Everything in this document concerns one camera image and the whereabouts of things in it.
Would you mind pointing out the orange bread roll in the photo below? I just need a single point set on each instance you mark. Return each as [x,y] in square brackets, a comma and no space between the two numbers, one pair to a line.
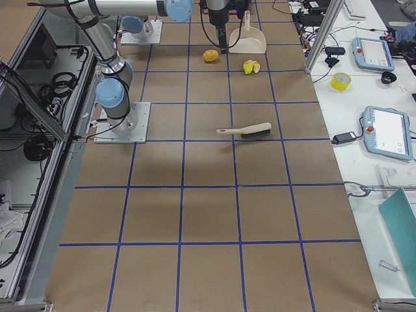
[210,55]

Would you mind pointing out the beige hand brush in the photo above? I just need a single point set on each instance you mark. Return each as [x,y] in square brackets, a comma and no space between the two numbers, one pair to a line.
[250,132]

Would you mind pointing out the yellow tape roll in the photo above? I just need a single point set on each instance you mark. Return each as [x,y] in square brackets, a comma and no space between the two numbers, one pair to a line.
[340,81]

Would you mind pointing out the far teach pendant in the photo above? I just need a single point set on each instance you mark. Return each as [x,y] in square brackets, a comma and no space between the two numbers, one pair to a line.
[372,54]

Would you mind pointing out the black power adapter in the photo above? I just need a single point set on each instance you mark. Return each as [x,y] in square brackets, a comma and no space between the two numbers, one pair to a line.
[343,138]

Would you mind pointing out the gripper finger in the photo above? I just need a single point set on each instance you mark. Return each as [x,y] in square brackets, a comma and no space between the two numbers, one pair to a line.
[222,39]

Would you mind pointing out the croissant bread piece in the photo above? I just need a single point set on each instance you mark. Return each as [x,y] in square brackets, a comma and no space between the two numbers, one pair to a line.
[256,66]

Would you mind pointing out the near teach pendant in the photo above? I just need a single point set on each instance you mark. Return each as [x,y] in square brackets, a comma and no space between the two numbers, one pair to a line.
[387,132]

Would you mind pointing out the white crumpled cloth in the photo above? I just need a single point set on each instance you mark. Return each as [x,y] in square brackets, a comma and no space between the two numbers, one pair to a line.
[11,222]

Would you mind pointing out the yellow sponge piece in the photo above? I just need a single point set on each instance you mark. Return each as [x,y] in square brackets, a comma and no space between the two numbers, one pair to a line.
[248,67]

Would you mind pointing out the beige plastic dustpan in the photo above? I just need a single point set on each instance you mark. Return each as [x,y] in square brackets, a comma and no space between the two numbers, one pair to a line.
[248,39]

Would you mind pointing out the black small bowl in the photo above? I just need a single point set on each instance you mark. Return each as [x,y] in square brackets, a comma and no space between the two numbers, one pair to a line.
[388,78]

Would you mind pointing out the teach pendant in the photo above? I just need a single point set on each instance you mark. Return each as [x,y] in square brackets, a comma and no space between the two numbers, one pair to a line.
[372,54]
[387,132]

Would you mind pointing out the aluminium frame post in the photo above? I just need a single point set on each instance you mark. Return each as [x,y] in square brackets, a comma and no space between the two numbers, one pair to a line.
[325,28]

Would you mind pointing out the metal carabiner hook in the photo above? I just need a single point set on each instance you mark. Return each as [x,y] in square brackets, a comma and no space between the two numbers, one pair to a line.
[357,190]

